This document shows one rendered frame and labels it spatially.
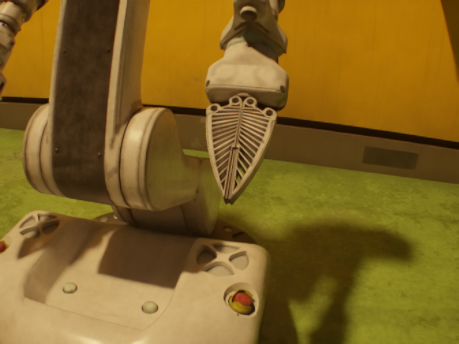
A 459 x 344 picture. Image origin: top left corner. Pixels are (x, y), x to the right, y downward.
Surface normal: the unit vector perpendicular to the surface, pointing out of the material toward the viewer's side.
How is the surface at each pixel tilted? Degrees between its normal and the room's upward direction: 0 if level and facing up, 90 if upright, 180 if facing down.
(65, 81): 70
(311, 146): 90
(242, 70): 42
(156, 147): 82
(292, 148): 90
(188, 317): 11
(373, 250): 0
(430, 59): 90
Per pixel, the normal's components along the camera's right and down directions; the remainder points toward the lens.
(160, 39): -0.21, 0.44
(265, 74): -0.06, -0.35
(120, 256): 0.04, -0.89
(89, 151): -0.13, 0.11
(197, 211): -0.15, 0.78
